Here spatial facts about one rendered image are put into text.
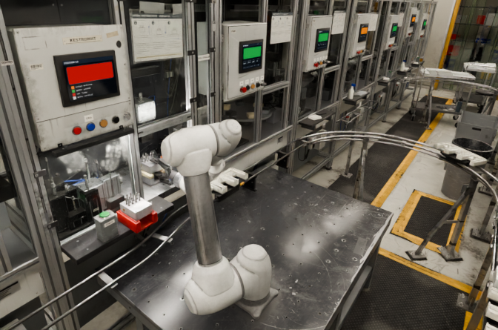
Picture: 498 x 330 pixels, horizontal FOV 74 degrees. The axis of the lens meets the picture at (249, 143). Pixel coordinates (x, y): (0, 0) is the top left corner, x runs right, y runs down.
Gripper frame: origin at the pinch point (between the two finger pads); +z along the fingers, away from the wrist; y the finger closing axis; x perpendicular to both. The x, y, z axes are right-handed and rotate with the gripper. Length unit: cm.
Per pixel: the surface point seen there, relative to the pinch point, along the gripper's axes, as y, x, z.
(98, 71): 65, 36, -16
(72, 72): 66, 46, -16
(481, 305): -56, -79, -178
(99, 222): 2, 51, -26
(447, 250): -93, -174, -159
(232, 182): -12.8, -33.3, -33.2
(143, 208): 1.4, 31.5, -30.9
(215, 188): -13.5, -21.8, -29.0
